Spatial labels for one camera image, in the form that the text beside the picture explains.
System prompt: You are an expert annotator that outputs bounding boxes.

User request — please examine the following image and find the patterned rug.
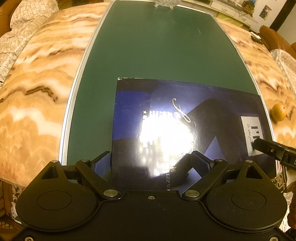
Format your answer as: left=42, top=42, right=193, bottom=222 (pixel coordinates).
left=275, top=166, right=291, bottom=193

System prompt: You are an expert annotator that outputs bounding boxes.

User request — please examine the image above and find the brown leather sofa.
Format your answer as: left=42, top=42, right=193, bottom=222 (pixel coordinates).
left=0, top=0, right=22, bottom=36

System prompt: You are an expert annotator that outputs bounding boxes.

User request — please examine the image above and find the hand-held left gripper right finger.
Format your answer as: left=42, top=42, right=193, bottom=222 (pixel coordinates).
left=182, top=150, right=264, bottom=201

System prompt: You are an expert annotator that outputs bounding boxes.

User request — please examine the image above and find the white lace armchair cover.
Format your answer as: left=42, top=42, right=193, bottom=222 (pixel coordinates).
left=270, top=48, right=296, bottom=93

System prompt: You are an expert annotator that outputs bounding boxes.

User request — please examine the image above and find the brown leather armchair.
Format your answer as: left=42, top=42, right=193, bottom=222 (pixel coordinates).
left=259, top=24, right=296, bottom=54

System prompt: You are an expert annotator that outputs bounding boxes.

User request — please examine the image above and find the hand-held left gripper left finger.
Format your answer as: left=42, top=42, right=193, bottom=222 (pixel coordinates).
left=40, top=151, right=121, bottom=201

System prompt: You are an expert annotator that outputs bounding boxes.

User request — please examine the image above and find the blue wall poster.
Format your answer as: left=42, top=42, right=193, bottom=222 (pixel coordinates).
left=259, top=5, right=272, bottom=19

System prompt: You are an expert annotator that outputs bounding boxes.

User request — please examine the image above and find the glossy dark blue box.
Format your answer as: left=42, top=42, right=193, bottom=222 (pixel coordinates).
left=112, top=77, right=277, bottom=191

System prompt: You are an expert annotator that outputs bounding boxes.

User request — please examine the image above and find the marble desktop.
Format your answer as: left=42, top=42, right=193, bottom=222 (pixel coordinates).
left=0, top=0, right=296, bottom=187

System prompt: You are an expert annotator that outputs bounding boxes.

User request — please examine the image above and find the patterned cushion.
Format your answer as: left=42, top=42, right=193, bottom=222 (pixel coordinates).
left=0, top=0, right=60, bottom=84

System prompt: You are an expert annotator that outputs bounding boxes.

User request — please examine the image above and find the green board with metal frame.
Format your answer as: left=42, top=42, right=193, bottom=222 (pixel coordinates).
left=59, top=0, right=276, bottom=168

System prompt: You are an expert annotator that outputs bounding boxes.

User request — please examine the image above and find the clear plastic object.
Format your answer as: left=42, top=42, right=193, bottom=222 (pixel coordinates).
left=154, top=0, right=180, bottom=10

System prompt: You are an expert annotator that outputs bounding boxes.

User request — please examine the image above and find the orange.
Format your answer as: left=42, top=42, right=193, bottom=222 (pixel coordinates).
left=271, top=103, right=288, bottom=122

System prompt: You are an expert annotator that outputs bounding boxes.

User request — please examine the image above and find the white tv cabinet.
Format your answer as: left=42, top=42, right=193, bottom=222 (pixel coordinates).
left=185, top=0, right=259, bottom=26

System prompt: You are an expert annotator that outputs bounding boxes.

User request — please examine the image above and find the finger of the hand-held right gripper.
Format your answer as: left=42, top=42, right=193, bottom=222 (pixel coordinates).
left=252, top=138, right=289, bottom=161

